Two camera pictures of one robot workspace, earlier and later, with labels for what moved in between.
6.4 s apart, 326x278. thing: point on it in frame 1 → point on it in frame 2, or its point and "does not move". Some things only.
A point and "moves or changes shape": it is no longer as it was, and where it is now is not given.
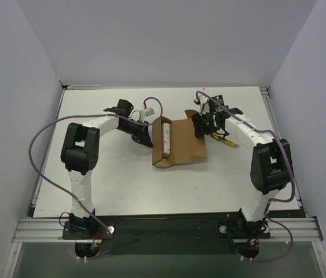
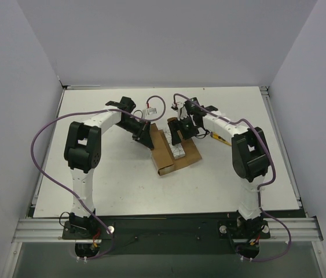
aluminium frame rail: [51, 230] does not move
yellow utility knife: [228, 142] does not move
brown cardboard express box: [185, 142] moves or changes shape
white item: [165, 139] → [177, 150]
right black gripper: [204, 125] → [182, 125]
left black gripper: [138, 133] does not move
